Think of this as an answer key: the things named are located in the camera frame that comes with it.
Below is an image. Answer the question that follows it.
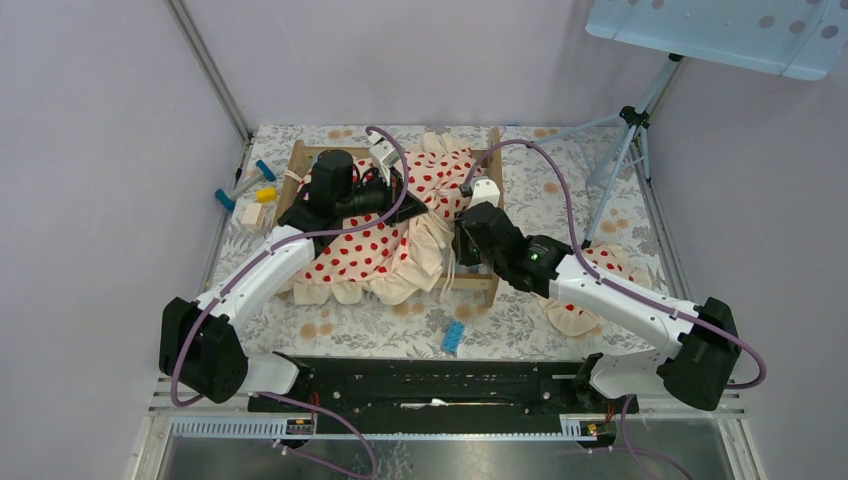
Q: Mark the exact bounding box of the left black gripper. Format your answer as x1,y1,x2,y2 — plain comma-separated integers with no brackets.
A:
336,164,427,227

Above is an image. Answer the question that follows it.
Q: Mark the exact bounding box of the large strawberry print cushion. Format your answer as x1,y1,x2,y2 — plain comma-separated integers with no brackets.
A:
288,132,485,307

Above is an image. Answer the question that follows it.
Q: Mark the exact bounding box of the wooden pet bed frame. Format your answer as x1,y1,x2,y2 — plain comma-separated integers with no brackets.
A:
272,127,506,309

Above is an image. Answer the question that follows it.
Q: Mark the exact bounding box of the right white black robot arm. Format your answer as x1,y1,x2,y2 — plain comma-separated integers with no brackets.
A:
454,202,741,412

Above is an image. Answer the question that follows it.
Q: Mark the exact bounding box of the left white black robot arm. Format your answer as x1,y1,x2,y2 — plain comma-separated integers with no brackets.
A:
159,142,424,411

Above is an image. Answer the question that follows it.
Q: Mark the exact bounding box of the yellow toy block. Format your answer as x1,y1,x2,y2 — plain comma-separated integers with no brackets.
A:
256,187,278,204

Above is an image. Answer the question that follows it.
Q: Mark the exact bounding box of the floral table mat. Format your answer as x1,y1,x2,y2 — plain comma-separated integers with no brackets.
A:
213,125,670,361

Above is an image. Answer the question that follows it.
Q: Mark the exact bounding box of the blue toy brick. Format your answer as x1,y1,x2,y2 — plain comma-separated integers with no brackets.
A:
441,321,465,356

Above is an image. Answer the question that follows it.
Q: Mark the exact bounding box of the beige wooden toy block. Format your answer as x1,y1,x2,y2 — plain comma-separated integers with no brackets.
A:
241,202,265,231

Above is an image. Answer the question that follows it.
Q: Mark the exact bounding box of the small strawberry print pillow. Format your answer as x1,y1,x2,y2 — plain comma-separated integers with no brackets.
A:
536,242,653,337

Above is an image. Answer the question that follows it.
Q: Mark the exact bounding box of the grey tripod stand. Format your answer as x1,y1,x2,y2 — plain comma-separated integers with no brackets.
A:
535,53,684,248

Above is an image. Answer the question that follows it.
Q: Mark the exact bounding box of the light blue perforated tray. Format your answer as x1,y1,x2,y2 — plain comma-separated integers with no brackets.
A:
586,0,847,81

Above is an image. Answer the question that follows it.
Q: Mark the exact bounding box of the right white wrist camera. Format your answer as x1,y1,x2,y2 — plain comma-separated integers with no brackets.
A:
461,177,501,209

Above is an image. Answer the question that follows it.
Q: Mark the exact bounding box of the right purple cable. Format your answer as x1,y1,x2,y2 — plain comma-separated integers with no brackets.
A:
461,139,768,480

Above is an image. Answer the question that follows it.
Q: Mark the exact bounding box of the purple cable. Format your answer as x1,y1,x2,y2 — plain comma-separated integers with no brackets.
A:
170,125,412,480
461,139,768,480

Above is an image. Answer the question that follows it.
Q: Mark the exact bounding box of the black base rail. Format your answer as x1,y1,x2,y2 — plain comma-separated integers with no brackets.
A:
287,356,639,437

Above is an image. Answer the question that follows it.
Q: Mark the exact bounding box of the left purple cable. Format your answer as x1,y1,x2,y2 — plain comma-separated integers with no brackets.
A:
170,125,412,480

